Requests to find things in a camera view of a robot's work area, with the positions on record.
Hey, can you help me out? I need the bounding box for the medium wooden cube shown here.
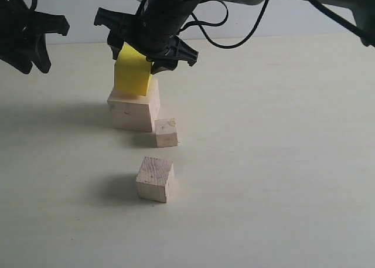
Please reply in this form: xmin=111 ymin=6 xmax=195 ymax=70
xmin=135 ymin=157 xmax=174 ymax=203

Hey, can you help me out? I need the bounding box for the yellow cube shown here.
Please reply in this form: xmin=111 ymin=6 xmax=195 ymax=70
xmin=114 ymin=44 xmax=152 ymax=96

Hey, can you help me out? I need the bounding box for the large wooden cube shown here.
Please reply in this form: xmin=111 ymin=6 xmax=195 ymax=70
xmin=107 ymin=78 xmax=161 ymax=133

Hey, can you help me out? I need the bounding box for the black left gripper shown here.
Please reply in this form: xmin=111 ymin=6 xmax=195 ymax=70
xmin=1 ymin=0 xmax=70 ymax=74

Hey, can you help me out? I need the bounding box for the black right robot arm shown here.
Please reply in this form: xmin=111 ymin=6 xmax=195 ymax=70
xmin=94 ymin=0 xmax=374 ymax=74

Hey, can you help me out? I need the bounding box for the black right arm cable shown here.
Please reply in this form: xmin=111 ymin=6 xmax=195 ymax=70
xmin=125 ymin=0 xmax=375 ymax=49

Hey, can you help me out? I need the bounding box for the small wooden cube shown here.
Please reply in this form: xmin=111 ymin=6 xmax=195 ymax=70
xmin=155 ymin=118 xmax=178 ymax=148

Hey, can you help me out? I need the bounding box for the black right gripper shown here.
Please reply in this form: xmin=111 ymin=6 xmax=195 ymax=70
xmin=94 ymin=0 xmax=202 ymax=74

